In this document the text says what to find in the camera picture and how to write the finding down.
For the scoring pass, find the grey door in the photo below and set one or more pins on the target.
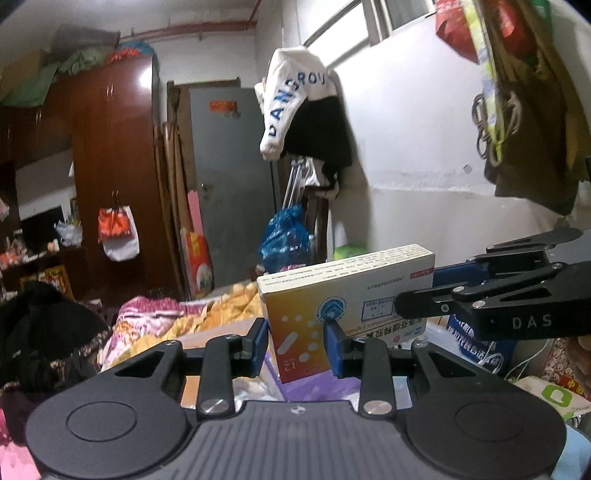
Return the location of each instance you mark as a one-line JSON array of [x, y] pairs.
[[231, 184]]

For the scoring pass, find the white hanging hoodie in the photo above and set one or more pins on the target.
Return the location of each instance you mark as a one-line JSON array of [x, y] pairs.
[[291, 87]]

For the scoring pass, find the white plastic bag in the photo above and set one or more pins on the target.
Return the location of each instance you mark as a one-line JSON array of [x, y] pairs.
[[69, 233]]

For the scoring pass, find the green cloth on wardrobe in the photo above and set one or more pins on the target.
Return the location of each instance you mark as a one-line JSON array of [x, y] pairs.
[[41, 78]]

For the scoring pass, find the green and white packet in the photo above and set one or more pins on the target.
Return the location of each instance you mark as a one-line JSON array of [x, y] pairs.
[[554, 397]]

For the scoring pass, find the purple soft pack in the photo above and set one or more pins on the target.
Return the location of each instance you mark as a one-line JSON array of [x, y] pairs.
[[318, 390]]

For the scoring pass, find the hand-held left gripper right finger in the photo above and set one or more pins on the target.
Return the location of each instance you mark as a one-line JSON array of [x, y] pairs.
[[333, 353]]

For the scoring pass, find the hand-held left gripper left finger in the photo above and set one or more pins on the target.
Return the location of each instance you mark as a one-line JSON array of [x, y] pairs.
[[253, 350]]

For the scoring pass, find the brown wooden wardrobe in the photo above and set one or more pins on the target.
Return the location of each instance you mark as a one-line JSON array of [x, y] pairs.
[[106, 161]]

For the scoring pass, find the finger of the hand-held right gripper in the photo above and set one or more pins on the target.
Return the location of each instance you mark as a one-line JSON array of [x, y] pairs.
[[455, 274], [429, 302]]

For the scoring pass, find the pink floral blanket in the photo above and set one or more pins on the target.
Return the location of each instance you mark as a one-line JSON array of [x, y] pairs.
[[143, 323]]

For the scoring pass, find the dark clothing pile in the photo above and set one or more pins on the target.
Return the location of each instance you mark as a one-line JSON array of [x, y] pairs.
[[41, 332]]

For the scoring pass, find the blue plastic bag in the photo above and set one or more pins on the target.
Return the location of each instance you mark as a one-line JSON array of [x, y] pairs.
[[286, 240]]

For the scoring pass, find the orange and white hanging bag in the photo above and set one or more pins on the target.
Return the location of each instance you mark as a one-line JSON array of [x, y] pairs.
[[117, 230]]

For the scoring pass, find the black television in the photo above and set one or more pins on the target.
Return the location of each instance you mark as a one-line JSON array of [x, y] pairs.
[[41, 228]]

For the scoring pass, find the metal drying rack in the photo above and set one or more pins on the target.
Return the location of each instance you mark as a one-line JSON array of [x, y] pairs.
[[300, 184]]

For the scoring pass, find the red and yellow bag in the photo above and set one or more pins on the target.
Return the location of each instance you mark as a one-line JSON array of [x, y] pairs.
[[199, 263]]

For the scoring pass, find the window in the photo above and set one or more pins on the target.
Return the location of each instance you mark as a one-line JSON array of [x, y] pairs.
[[378, 21]]

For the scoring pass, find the orange and white medicine box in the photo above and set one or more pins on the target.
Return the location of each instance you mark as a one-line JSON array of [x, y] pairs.
[[351, 295]]

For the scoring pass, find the yellow patterned blanket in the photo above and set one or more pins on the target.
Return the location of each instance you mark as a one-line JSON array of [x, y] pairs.
[[226, 309]]

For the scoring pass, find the red hanging bag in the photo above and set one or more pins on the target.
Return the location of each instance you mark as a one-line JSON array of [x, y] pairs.
[[455, 27]]

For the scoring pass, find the hanging bags on wall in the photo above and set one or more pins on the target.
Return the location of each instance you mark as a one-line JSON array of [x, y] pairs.
[[540, 115]]

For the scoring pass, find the black hanging garment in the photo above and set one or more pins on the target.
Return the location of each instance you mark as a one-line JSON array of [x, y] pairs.
[[323, 138]]

